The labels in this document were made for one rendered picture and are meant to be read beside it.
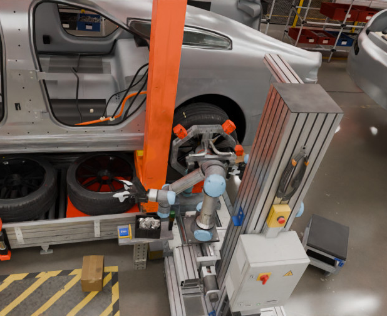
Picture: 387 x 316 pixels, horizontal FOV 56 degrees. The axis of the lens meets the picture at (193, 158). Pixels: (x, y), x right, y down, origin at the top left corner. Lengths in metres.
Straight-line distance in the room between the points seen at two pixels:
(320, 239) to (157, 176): 1.59
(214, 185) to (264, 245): 0.42
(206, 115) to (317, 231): 1.46
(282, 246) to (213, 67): 1.48
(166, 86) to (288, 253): 1.20
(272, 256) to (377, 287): 2.00
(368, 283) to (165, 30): 2.89
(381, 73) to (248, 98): 2.12
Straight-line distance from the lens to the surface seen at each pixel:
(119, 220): 3.17
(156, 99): 2.32
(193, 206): 3.61
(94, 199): 3.14
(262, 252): 2.02
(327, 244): 3.48
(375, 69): 4.93
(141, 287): 3.22
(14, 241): 3.34
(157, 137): 2.49
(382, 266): 4.11
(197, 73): 2.89
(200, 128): 2.92
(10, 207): 3.21
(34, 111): 3.00
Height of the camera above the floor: 2.79
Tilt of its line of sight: 40 degrees down
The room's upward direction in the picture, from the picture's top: 10 degrees clockwise
